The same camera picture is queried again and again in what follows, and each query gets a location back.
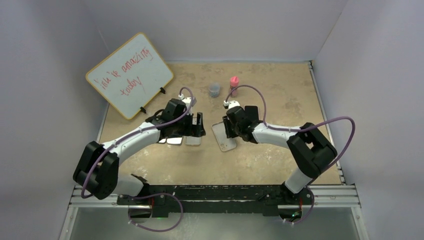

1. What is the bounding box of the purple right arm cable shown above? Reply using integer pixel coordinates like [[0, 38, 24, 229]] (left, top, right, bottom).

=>
[[224, 84, 357, 186]]

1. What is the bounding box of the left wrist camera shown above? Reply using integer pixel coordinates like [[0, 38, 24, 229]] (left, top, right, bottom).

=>
[[178, 93, 197, 115]]

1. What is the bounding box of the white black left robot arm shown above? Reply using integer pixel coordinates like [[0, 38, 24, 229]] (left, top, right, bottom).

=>
[[72, 95, 206, 205]]

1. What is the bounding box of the yellow framed whiteboard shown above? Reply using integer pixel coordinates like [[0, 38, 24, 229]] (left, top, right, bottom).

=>
[[85, 32, 174, 120]]

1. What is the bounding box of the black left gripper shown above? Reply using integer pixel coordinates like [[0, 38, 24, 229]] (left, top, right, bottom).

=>
[[172, 111, 205, 138]]

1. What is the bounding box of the clear plastic cup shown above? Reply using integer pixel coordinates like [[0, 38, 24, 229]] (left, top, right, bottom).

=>
[[208, 82, 221, 98]]

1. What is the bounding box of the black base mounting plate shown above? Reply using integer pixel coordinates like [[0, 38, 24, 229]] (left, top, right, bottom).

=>
[[145, 184, 314, 218]]

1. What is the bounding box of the beige phone case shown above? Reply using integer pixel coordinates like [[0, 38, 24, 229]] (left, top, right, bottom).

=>
[[211, 121, 237, 152]]

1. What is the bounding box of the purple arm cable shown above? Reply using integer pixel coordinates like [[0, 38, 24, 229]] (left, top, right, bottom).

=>
[[224, 84, 357, 186], [80, 87, 196, 200]]

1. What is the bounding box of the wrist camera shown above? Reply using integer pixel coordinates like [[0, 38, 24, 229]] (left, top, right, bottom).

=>
[[178, 93, 197, 115], [223, 100, 241, 110]]

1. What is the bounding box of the phone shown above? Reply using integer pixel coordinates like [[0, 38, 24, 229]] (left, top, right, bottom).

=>
[[166, 136, 183, 146], [244, 105, 260, 122], [157, 138, 167, 144]]

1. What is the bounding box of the pink capped marker jar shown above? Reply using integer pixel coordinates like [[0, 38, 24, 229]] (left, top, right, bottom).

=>
[[229, 76, 240, 98]]

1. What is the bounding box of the white phone case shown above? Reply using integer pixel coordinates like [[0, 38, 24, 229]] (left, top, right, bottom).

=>
[[185, 136, 202, 146]]

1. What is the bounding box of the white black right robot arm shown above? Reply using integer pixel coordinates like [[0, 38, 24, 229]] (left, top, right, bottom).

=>
[[222, 105, 338, 204]]

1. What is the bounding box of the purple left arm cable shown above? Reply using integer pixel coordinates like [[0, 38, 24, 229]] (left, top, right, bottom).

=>
[[80, 87, 196, 200]]

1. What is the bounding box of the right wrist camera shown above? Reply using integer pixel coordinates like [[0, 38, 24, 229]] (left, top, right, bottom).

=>
[[223, 100, 241, 110]]

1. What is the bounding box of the aluminium table edge rail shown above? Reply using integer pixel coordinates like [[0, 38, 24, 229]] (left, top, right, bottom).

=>
[[307, 60, 347, 185]]

